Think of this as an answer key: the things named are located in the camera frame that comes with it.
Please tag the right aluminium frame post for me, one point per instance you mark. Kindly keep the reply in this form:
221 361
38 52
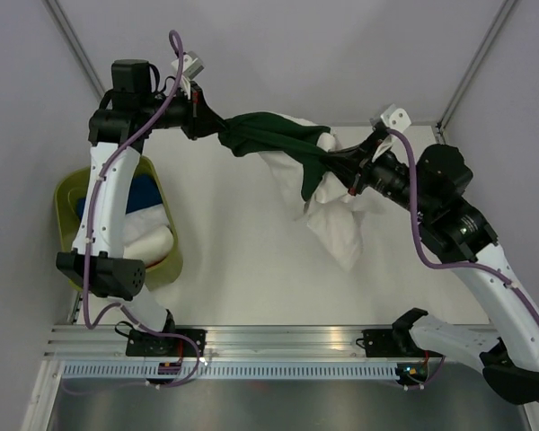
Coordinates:
495 28

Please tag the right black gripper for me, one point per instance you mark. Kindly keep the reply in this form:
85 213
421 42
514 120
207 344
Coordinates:
353 163

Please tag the aluminium mounting rail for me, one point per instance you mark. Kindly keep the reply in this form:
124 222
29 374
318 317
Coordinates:
227 343

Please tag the blue folded t-shirt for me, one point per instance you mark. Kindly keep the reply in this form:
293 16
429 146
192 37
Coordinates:
143 193

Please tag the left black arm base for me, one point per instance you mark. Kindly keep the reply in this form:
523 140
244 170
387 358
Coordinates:
145 345

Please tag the aluminium frame post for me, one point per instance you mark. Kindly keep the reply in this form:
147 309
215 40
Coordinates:
76 48
495 28

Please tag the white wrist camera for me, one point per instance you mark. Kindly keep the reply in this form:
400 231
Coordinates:
192 65
392 117

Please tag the olive green plastic bin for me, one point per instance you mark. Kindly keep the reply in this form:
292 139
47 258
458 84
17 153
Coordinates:
160 274

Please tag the white green raglan t-shirt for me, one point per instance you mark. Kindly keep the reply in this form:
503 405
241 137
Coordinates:
291 148

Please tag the left aluminium frame post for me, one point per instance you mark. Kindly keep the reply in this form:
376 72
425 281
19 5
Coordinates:
76 48

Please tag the white rolled t-shirt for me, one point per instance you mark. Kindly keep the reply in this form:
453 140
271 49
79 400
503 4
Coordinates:
147 235

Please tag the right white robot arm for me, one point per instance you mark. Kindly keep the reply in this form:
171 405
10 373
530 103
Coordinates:
449 233

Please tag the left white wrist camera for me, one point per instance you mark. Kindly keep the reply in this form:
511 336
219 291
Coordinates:
192 65

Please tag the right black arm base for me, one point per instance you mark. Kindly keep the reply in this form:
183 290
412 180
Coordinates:
379 343

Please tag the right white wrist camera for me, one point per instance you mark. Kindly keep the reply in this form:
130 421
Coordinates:
392 117

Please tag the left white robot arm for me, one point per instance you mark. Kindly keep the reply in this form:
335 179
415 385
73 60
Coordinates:
128 114

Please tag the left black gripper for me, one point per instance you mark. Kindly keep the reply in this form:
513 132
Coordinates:
199 121

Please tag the white slotted cable duct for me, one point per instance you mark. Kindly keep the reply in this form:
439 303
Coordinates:
237 371

